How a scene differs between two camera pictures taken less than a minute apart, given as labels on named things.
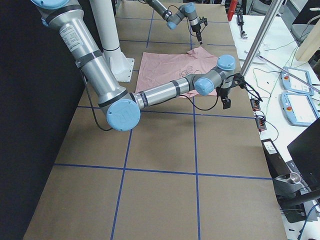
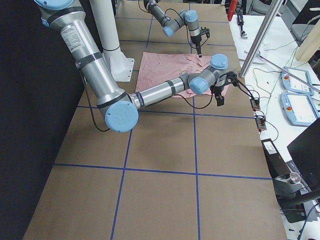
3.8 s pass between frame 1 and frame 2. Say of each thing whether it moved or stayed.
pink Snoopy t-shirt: stayed
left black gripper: moved
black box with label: stayed
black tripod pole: stayed
